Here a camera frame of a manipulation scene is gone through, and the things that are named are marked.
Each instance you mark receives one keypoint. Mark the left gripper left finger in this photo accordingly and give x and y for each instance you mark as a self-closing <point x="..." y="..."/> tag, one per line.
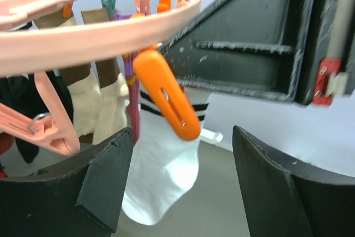
<point x="79" y="196"/>

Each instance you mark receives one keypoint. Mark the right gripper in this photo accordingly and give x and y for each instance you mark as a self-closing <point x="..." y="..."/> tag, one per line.
<point x="255" y="48"/>

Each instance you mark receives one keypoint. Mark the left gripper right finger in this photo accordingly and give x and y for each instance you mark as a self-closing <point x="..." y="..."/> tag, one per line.
<point x="284" y="196"/>

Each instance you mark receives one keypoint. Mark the pink round clip hanger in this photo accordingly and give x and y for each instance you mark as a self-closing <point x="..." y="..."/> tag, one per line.
<point x="44" y="49"/>

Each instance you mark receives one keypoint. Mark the pink clothes clip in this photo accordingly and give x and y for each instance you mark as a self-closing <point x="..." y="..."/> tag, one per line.
<point x="53" y="130"/>

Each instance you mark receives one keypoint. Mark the orange clothes clip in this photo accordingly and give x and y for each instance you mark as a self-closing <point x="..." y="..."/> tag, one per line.
<point x="157" y="78"/>

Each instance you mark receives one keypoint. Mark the white metal clothes rack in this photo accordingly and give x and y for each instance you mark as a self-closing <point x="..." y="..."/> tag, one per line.
<point x="211" y="137"/>

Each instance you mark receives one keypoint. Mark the cream brown cuffed sock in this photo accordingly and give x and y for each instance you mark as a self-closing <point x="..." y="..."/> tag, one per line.
<point x="86" y="99"/>

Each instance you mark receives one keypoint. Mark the black white striped sock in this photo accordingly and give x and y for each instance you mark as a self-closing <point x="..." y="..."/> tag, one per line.
<point x="19" y="93"/>

